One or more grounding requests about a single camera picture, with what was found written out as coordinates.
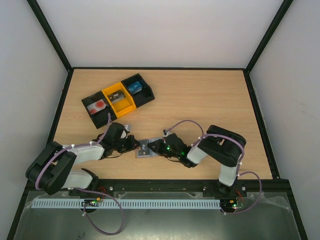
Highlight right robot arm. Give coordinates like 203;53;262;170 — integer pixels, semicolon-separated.
147;125;247;196

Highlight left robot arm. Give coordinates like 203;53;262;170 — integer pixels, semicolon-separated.
25;122;141;195

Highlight white red card stack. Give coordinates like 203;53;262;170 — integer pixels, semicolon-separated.
87;99;107;115

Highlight black VIP card stack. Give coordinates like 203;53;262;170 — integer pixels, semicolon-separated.
107;90;125;104

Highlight blue card stack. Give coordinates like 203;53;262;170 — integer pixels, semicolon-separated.
125;81;143;95

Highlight yellow middle bin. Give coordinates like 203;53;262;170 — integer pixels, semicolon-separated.
102;82;137;119

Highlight left black bin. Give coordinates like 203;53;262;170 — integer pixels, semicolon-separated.
81;91;117;129

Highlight black bin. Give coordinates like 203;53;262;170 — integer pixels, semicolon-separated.
121;73;155;108
81;91;117;129

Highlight right black bin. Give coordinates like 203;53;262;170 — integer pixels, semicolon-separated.
121;73;155;108

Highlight grey metal front plate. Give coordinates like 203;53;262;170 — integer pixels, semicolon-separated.
14;192;300;240

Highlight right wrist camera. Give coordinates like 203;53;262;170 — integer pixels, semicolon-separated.
163;129;171;138

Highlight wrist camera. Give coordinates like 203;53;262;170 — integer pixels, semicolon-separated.
163;129;171;138
120;124;131;139

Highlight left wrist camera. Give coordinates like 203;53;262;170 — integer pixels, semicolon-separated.
120;124;131;139

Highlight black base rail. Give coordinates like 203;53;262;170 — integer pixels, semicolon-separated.
62;178;293;199

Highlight black enclosure frame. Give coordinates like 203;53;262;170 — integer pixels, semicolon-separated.
6;0;308;240

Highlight light blue cable duct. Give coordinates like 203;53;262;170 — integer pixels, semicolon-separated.
31;198;221;210

